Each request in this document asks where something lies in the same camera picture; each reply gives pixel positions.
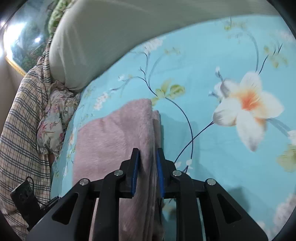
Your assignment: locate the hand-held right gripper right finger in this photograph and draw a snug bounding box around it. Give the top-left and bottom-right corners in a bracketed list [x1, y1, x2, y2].
[155, 147, 269, 241]

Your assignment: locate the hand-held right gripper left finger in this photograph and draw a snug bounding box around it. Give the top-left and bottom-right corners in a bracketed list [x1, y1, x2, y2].
[25, 148, 140, 241]

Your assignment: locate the pink fuzzy sweater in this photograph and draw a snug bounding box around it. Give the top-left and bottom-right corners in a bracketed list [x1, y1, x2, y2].
[73, 98, 167, 241]

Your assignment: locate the plaid blanket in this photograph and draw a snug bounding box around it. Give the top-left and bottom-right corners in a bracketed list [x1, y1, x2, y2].
[0, 52, 56, 240]

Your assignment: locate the floral ruffled quilt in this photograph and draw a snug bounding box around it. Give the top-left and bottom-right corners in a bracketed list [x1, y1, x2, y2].
[37, 82, 82, 156]

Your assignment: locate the blue floral bed sheet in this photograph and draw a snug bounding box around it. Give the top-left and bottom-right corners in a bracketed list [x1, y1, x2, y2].
[50, 20, 296, 241]

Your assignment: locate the grey-green striped pillow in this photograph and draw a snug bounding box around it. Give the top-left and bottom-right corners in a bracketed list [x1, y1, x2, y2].
[50, 0, 285, 92]

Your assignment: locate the framed landscape painting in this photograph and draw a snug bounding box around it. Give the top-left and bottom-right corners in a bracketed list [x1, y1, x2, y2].
[3, 0, 58, 76]

